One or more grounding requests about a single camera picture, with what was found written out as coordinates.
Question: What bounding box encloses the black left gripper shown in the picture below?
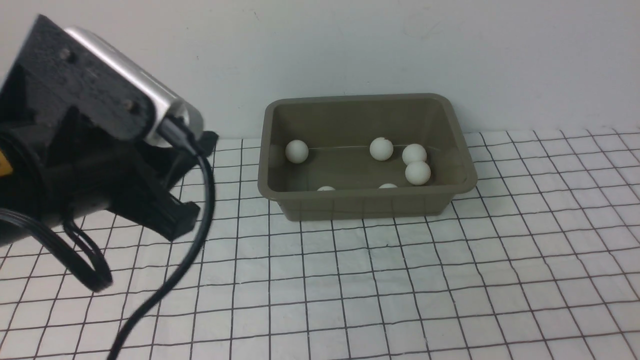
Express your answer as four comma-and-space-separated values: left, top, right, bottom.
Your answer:
1, 104, 219, 242

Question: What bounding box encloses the olive plastic storage bin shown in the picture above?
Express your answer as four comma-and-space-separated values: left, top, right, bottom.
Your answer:
257, 93, 478, 222

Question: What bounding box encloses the white checkered table cloth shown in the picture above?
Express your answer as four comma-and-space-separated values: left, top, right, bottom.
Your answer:
0, 127, 640, 360

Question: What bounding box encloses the black left arm wire loop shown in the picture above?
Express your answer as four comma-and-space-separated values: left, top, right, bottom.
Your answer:
0, 207, 114, 293

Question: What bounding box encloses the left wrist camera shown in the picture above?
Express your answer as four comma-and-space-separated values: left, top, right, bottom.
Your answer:
1, 14, 204, 148

